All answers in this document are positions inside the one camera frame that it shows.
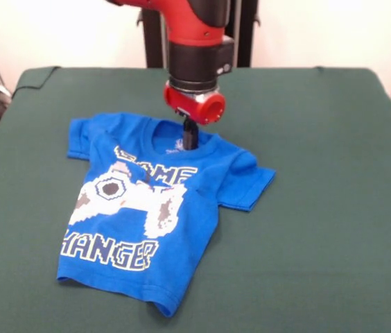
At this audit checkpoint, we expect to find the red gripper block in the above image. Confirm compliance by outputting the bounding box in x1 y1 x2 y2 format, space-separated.
163 81 227 151

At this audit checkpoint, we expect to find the blue printed t-shirt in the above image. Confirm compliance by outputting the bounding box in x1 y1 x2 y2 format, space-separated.
55 111 277 318

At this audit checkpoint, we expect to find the dark green table cloth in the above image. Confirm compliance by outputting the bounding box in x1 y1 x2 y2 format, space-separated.
0 65 391 333

